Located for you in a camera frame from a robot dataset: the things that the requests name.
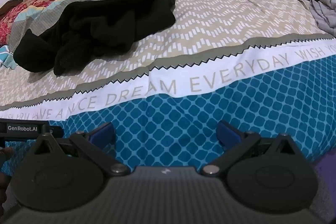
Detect patterned bed sheet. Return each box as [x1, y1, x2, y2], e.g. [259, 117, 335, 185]
[0, 0, 336, 169]

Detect person's left hand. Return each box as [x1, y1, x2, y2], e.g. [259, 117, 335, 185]
[0, 148, 14, 207]

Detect black pants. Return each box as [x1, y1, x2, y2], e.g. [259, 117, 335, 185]
[13, 0, 176, 76]

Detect teal patterned pillow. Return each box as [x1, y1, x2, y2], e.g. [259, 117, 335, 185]
[0, 44, 15, 67]

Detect purple cloth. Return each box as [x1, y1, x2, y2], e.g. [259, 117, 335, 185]
[314, 154, 336, 189]

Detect grey garment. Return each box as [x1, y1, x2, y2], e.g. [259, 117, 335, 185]
[309, 0, 336, 38]

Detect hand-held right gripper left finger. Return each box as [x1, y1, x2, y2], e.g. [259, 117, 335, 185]
[33, 122, 131, 176]

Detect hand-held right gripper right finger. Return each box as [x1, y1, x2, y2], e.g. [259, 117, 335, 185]
[201, 120, 303, 177]

